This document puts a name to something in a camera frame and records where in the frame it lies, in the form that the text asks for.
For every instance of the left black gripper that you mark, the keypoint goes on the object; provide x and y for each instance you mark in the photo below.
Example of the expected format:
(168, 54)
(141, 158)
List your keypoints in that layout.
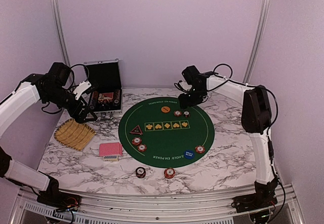
(79, 118)

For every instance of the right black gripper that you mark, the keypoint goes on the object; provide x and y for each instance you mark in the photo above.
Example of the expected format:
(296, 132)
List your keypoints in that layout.
(184, 104)

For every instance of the orange big blind button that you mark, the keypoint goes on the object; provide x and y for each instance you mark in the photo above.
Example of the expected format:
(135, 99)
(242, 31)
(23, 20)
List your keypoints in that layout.
(165, 109)

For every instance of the red-backed card deck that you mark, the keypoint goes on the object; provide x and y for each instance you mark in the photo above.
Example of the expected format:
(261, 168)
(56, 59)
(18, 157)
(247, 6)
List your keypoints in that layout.
(110, 149)

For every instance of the blue small blind button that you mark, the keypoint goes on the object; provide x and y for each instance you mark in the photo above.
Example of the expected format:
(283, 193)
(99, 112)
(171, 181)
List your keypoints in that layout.
(189, 154)

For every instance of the triangular all-in button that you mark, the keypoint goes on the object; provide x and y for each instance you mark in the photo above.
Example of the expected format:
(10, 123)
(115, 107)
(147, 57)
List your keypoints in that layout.
(137, 131)

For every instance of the red poker chip stack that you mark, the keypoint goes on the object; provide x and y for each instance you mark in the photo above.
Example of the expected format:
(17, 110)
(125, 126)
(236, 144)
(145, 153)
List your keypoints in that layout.
(169, 173)

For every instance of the black poker chip stack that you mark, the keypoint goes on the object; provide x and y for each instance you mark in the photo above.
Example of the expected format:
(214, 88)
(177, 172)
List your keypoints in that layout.
(140, 172)

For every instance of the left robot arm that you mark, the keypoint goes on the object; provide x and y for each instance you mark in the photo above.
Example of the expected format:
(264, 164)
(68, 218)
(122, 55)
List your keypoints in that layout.
(34, 89)

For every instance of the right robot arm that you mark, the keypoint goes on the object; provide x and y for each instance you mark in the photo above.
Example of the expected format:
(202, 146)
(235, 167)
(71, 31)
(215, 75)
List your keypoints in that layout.
(256, 119)

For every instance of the woven bamboo tray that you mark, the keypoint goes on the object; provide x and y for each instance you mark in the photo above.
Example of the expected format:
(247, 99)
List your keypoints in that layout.
(74, 135)

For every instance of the left chip row in case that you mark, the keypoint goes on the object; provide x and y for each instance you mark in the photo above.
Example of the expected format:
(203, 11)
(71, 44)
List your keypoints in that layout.
(93, 100)

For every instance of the chip row in case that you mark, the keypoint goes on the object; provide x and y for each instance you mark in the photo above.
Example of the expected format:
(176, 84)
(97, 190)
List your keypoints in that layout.
(93, 100)
(116, 97)

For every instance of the aluminium poker case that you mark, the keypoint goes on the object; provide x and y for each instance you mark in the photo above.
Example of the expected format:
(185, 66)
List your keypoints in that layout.
(107, 74)

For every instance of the card deck in case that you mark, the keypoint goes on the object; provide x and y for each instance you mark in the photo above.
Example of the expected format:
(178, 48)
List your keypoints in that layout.
(105, 97)

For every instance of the right chip row in case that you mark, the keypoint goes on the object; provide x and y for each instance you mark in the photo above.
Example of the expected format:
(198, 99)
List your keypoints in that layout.
(116, 97)

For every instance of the round green poker mat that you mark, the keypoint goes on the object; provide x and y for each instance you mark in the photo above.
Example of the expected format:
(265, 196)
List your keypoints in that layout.
(166, 136)

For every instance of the playing card box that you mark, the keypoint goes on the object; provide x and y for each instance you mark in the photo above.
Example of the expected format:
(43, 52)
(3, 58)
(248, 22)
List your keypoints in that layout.
(110, 158)

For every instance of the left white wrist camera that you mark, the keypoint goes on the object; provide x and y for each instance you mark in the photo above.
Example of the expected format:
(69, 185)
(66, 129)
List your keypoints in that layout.
(84, 87)

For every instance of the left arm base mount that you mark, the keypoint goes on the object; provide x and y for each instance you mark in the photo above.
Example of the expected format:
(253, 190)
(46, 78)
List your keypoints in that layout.
(61, 200)

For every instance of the right aluminium frame post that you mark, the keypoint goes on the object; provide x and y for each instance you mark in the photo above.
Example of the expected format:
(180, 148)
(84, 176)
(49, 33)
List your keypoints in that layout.
(261, 24)

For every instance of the aluminium frame post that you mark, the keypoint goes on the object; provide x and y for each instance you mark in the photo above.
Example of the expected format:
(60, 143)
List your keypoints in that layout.
(60, 32)
(261, 24)

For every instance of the front aluminium rail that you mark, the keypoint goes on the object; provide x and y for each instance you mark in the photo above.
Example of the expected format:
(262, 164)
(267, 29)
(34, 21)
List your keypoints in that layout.
(205, 207)

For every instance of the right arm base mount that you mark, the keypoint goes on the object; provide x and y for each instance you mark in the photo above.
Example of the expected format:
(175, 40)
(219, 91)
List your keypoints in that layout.
(253, 202)

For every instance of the left aluminium frame post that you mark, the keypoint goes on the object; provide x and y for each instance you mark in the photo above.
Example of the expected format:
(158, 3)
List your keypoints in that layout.
(60, 32)

